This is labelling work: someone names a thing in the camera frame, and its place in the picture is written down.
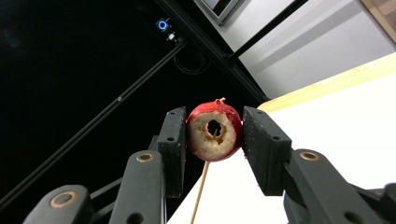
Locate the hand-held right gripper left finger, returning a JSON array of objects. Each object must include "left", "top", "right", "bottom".
[{"left": 148, "top": 106, "right": 188, "bottom": 199}]

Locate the device with blue ring light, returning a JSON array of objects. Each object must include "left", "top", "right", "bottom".
[{"left": 155, "top": 17, "right": 184, "bottom": 44}]

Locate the black metal frame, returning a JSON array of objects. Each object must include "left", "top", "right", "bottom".
[{"left": 0, "top": 0, "right": 310, "bottom": 213}]

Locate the light wooden desk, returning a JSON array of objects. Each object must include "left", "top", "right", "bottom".
[{"left": 359, "top": 0, "right": 396, "bottom": 49}]

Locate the red cored hawthorn fruit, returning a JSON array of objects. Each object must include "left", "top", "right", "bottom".
[{"left": 185, "top": 98, "right": 244, "bottom": 163}]

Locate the wooden table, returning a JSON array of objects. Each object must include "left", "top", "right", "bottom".
[{"left": 257, "top": 51, "right": 396, "bottom": 114}]

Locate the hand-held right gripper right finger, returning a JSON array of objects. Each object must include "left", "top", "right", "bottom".
[{"left": 242, "top": 105, "right": 294, "bottom": 197}]

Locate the looped black cable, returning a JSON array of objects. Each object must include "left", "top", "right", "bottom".
[{"left": 173, "top": 49, "right": 207, "bottom": 77}]

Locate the thin bamboo skewer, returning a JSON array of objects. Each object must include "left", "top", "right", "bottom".
[{"left": 189, "top": 96, "right": 226, "bottom": 224}]

